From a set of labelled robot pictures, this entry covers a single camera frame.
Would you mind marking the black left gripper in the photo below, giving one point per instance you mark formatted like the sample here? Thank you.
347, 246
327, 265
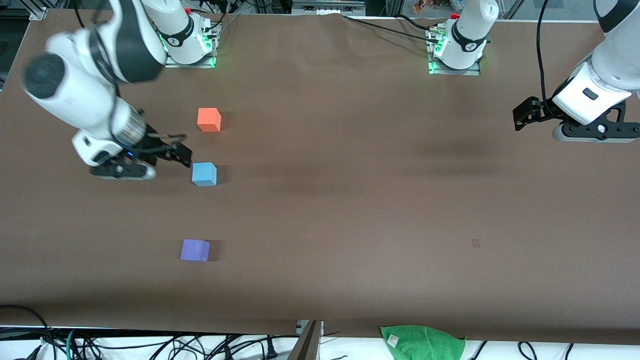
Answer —
541, 112

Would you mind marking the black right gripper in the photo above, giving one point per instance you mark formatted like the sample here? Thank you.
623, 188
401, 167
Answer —
151, 145

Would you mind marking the light blue foam block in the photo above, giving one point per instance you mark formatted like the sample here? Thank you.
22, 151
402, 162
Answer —
204, 174

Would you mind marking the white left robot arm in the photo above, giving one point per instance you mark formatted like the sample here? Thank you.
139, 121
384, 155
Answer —
472, 20

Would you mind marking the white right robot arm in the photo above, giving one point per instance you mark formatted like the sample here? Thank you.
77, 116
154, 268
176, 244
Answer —
90, 95

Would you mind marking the orange foam block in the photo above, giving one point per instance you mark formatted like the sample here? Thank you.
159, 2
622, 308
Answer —
208, 120

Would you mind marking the purple foam block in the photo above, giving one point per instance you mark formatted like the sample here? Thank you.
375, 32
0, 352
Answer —
194, 250

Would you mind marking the orange toy clutter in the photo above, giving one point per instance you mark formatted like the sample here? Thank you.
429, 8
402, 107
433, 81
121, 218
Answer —
422, 6

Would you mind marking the brown table cover sheet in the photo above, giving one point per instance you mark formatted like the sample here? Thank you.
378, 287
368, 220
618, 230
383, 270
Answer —
320, 200

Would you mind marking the grey metal bar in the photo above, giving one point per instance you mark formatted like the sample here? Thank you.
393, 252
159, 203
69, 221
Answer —
307, 345

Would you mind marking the green microfibre cloth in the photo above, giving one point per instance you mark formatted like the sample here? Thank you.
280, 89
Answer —
425, 345

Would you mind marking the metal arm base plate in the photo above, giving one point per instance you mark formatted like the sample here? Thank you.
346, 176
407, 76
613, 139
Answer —
475, 70
212, 50

